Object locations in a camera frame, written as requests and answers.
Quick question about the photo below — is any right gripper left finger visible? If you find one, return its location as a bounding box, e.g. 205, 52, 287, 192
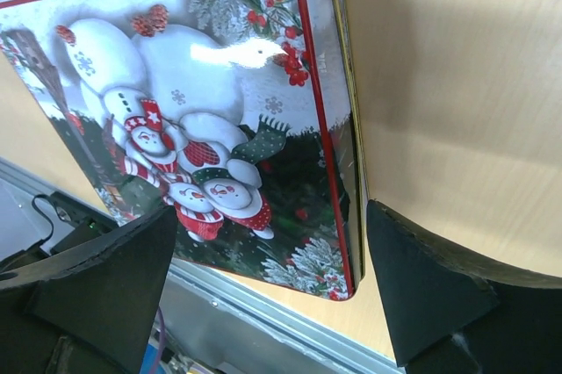
1, 207, 177, 373

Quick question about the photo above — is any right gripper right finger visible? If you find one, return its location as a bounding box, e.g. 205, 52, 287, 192
366, 200, 561, 373

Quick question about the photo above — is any gold tin lid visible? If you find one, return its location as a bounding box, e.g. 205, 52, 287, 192
0, 0, 357, 303

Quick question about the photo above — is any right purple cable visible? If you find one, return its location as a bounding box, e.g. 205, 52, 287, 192
153, 307, 170, 374

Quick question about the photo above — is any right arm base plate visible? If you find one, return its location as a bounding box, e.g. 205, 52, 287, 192
1, 188, 118, 272

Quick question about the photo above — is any aluminium rail frame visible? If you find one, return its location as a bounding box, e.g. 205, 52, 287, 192
1, 160, 401, 373

